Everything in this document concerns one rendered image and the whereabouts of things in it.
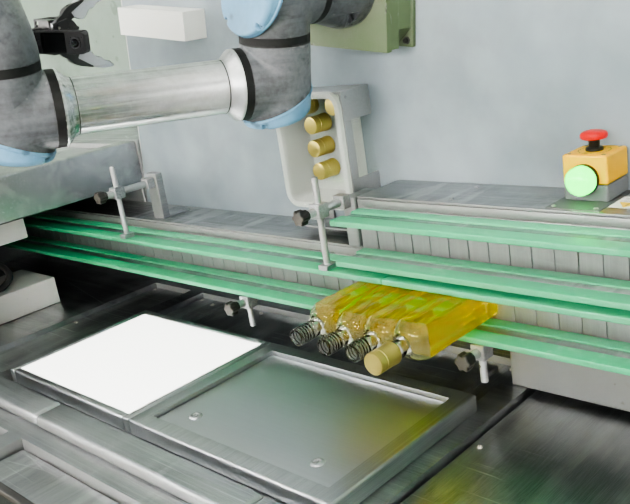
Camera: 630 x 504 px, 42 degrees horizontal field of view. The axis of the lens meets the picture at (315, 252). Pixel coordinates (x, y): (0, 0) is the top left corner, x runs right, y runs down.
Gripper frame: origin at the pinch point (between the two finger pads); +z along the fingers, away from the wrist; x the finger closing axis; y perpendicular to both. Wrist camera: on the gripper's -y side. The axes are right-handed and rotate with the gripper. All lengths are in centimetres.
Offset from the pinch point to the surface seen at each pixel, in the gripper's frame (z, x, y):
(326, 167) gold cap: 10, 24, -52
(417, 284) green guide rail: -5, 34, -85
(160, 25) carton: 10.2, 0.2, -3.9
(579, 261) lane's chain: 3, 27, -108
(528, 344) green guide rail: -4, 39, -105
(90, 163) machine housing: 2.1, 33.8, 20.4
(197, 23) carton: 14.0, -0.2, -12.1
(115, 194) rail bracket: -5.6, 35.5, -1.2
